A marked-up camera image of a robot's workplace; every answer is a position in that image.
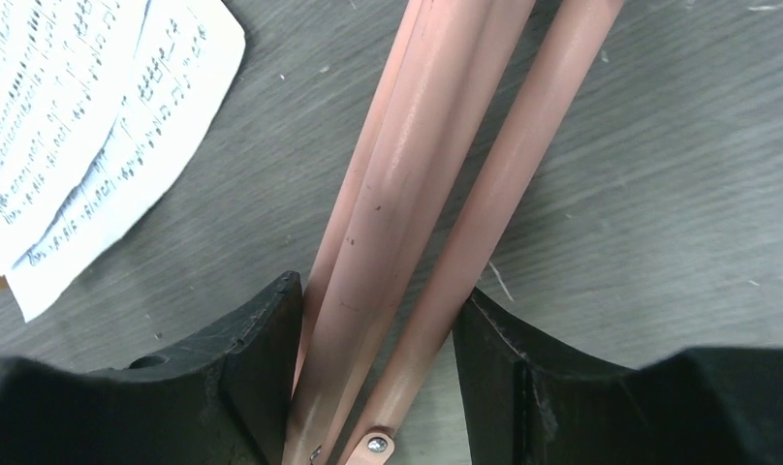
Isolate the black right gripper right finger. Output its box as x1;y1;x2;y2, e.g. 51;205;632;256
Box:
453;290;783;464

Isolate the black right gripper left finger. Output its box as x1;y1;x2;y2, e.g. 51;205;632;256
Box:
0;271;302;464

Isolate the pink music stand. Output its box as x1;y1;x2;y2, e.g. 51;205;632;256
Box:
283;1;622;464

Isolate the sheet music page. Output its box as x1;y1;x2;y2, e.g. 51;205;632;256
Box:
0;1;147;273
7;1;246;322

